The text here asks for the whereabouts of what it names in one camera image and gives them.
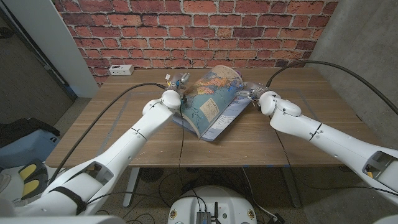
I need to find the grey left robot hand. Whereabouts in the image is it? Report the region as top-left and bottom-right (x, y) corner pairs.
(166, 72), (191, 94)

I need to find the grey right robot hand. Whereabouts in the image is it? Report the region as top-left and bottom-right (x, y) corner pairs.
(236, 81), (268, 100)

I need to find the United States paper map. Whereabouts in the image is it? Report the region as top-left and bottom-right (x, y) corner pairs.
(172, 64), (252, 142)

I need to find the red brick printed backdrop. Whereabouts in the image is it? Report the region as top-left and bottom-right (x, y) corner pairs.
(52, 0), (340, 86)

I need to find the white power strip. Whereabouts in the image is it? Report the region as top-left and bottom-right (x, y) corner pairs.
(108, 64), (135, 77)

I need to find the grey table leg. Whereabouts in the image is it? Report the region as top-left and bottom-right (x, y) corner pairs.
(281, 166), (302, 208)

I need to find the white robot torso base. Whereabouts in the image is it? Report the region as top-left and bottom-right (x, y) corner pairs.
(167, 185), (258, 224)

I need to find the white table leg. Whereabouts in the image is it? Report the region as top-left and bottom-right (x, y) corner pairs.
(123, 167), (140, 208)

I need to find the grey electronics box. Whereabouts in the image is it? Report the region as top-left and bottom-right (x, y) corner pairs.
(195, 210), (212, 224)

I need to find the black cloth bag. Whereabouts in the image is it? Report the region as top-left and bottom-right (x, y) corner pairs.
(0, 117), (60, 149)

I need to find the blue storage bin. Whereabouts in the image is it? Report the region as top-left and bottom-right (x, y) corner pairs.
(0, 129), (60, 170)

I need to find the black yellow foot pedal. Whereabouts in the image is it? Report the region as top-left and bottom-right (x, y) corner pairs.
(17, 158), (49, 200)

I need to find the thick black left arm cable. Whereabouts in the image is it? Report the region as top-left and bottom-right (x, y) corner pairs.
(46, 82), (169, 186)

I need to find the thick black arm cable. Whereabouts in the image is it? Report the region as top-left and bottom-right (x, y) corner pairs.
(266, 60), (398, 116)
(46, 82), (169, 186)

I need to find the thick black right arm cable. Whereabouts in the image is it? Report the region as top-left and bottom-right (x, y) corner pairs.
(266, 60), (398, 116)

